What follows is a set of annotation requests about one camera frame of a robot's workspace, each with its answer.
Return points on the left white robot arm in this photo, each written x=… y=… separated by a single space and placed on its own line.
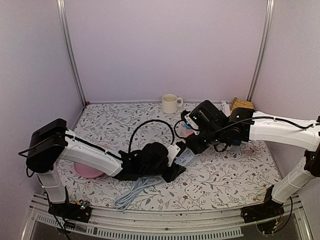
x=55 y=141

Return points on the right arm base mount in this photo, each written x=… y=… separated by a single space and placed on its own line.
x=267 y=209

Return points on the blue cube socket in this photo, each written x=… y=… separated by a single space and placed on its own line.
x=237 y=143

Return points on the pink round plate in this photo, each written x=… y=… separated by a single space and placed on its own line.
x=86 y=171

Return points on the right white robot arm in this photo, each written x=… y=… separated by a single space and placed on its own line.
x=259 y=126

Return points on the blue square plug adapter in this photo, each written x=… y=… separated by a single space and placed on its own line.
x=187 y=125

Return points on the light blue power strip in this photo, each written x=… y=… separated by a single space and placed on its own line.
x=185 y=158

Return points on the white plug adapter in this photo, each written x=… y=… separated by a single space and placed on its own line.
x=195 y=191

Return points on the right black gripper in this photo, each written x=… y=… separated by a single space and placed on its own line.
x=194 y=147

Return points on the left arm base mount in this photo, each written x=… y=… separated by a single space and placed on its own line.
x=70 y=211

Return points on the long white power strip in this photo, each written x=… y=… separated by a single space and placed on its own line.
x=225 y=108

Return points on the floral tablecloth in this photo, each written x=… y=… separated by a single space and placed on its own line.
x=234 y=177

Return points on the cream ceramic mug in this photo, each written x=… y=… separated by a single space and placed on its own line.
x=170 y=103

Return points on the yellow woven basket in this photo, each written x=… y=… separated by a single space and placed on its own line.
x=239 y=103

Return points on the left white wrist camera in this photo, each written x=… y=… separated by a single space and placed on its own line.
x=174 y=151

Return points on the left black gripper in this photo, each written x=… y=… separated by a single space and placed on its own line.
x=174 y=172

